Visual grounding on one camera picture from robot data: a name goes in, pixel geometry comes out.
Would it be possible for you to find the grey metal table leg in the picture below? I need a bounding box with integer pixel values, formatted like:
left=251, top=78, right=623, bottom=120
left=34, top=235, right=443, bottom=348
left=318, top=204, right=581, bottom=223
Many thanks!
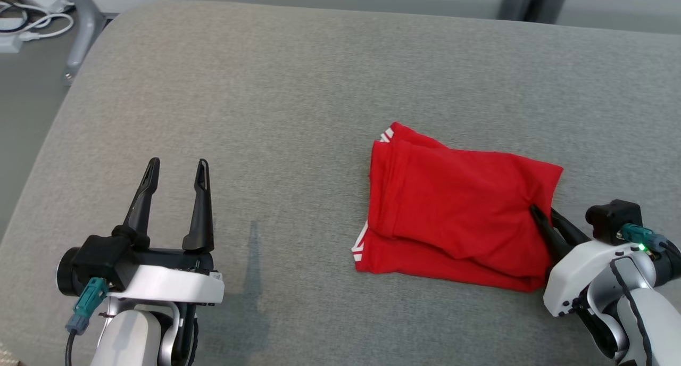
left=60, top=0, right=115, bottom=86

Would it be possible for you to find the red basketball jersey white trim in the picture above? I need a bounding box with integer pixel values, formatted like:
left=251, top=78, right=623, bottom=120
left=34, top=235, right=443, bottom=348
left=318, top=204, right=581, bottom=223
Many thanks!
left=351, top=122, right=563, bottom=293

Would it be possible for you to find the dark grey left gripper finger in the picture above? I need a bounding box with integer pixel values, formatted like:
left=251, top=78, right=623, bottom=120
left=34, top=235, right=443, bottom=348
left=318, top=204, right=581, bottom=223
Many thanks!
left=181, top=159, right=215, bottom=252
left=111, top=157, right=161, bottom=251

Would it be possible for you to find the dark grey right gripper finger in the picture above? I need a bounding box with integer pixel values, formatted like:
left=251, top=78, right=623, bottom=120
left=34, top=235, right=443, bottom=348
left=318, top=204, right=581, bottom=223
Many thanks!
left=530, top=206, right=570, bottom=263
left=550, top=209, right=592, bottom=247

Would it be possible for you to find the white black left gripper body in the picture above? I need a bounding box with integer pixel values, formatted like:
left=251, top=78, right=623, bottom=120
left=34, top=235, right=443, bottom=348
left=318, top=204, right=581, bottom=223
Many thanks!
left=109, top=248, right=225, bottom=306

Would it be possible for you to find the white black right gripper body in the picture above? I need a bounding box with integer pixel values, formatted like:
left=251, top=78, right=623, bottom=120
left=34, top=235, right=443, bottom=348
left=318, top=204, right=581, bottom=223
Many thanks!
left=543, top=239, right=657, bottom=318

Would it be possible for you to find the white power cable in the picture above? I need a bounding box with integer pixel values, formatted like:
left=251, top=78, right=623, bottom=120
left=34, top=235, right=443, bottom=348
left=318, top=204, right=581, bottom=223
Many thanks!
left=0, top=2, right=75, bottom=43

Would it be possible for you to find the teal plug black cable left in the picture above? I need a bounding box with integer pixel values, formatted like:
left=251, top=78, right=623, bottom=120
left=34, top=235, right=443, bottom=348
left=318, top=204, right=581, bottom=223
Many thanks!
left=65, top=277, right=110, bottom=366

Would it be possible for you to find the grey fabric sofa cushion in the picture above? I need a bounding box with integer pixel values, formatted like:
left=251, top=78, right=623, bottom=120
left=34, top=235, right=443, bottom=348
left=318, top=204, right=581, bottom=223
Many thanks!
left=0, top=1, right=681, bottom=366

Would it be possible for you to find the grey metal partition post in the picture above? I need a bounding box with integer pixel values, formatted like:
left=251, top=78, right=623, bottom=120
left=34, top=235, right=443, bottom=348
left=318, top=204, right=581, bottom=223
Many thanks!
left=500, top=0, right=573, bottom=23

